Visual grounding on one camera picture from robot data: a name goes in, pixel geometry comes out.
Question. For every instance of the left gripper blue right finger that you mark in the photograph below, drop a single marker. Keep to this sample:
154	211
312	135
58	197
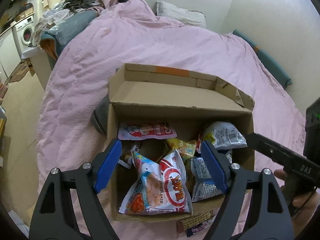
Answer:
217	164

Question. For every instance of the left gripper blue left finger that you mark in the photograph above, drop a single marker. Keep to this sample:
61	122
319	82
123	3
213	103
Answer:
105	163

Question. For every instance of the yellow green snack bag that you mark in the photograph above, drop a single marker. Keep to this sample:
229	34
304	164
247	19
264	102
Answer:
185	149

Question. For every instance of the white red ring snack bag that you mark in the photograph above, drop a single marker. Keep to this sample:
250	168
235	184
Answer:
160	188

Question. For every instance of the yellow wafer packet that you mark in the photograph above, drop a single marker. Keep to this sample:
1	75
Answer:
184	224

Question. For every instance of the person's right hand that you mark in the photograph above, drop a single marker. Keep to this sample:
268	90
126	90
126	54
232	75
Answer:
306	204

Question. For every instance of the white blue snack bag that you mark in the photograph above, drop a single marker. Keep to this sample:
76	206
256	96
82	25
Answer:
204	187

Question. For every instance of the white red barcode snack bag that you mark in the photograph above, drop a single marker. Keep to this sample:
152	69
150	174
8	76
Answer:
223	136

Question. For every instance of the pink snack packet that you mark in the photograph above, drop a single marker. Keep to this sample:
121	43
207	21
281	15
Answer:
150	130

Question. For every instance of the brown cardboard box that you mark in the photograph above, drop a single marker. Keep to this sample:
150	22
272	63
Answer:
189	101

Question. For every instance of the teal bolster cushion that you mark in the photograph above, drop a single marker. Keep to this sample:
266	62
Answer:
270	64

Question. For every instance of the pink bed duvet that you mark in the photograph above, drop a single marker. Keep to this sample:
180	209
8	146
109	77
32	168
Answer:
131	33

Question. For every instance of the white kitchen cabinet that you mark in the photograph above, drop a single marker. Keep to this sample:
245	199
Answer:
10	58

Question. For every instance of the white pillow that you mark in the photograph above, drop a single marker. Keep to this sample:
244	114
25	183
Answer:
188	17

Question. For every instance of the white washing machine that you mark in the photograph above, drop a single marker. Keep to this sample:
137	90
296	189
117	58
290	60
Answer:
22	32

